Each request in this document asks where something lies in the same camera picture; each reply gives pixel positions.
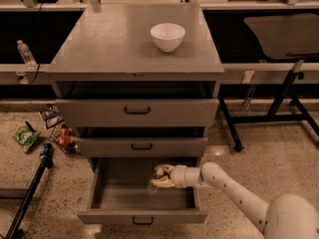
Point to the clear plastic water bottle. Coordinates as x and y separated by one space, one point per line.
157 178

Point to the blue soda can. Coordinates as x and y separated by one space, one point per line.
46 151

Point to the black marker pen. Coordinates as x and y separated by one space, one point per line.
30 127

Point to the grey middle drawer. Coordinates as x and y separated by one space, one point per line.
142 147

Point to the grey top drawer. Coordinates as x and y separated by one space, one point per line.
84 113

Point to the green snack bag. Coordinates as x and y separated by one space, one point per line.
25 137

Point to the grey tilted table board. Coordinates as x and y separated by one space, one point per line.
287 37

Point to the small upright water bottle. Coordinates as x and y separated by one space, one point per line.
26 55

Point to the dark printed snack packet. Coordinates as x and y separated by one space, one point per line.
51 116

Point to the black floor pole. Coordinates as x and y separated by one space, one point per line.
12 233

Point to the black table stand frame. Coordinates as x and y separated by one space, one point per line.
272 115

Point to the grey metal drawer cabinet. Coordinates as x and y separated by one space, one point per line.
110 55

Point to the white ceramic bowl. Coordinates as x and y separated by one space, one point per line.
167 36

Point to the orange snack packet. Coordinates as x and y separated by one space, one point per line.
66 138

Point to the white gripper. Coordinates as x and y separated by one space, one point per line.
178 176

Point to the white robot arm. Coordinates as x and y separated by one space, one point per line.
287 216

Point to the grey open bottom drawer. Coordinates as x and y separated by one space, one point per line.
120 194

